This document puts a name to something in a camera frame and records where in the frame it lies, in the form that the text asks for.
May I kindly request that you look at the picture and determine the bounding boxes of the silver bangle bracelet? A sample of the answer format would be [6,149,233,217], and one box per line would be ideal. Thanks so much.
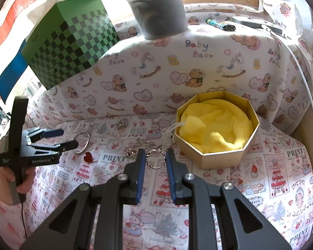
[73,130,91,155]

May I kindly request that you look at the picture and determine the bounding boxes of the red heart pendant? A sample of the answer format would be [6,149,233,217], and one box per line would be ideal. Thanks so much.
[83,151,93,164]

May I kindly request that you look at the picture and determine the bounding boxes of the silver ring cluster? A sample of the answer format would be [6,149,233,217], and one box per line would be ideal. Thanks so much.
[116,120,128,132]

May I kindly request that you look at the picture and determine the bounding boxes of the small silver charm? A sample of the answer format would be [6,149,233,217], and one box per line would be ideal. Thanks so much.
[125,147,137,159]

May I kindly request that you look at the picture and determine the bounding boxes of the pink sleeve forearm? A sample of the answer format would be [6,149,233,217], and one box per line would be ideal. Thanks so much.
[0,200,26,249]

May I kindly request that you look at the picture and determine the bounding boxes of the octagonal wooden jewelry box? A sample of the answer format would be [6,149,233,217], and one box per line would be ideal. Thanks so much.
[170,91,260,169]

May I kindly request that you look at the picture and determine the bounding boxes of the person's left hand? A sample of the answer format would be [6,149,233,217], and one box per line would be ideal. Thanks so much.
[0,140,37,206]

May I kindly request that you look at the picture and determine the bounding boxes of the christmas print cloth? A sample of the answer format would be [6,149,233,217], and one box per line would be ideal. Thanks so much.
[23,113,313,250]

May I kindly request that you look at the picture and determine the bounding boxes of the striped Hermes blanket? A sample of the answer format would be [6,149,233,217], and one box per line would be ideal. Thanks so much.
[0,0,128,105]

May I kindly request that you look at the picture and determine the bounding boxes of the green checkered tissue box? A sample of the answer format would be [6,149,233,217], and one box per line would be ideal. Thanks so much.
[21,0,120,89]

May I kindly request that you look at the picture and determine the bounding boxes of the yellow cloth in box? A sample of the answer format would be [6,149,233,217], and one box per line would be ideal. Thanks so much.
[179,99,253,154]

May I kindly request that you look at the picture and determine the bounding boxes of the plastic jar with dark contents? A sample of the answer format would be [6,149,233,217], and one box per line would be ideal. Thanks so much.
[126,0,188,40]

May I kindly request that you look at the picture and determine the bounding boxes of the teddy bear print cloth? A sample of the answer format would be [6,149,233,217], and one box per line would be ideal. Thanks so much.
[26,0,313,134]

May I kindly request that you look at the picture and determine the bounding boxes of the black remote control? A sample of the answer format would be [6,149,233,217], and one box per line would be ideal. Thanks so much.
[232,16,283,35]

